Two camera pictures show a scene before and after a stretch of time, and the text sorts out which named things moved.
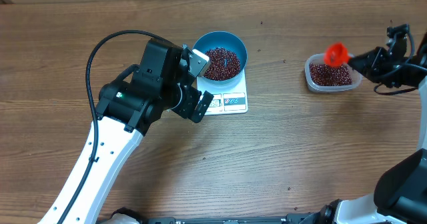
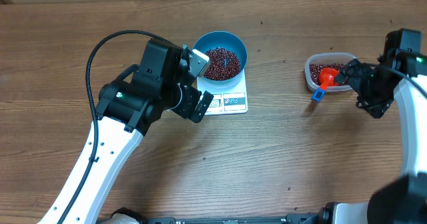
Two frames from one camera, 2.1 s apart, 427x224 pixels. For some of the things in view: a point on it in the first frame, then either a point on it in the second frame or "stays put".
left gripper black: x=194 y=98 stays put
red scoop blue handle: x=336 y=55 -> x=326 y=78
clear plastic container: x=321 y=77 stays put
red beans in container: x=322 y=75 stays put
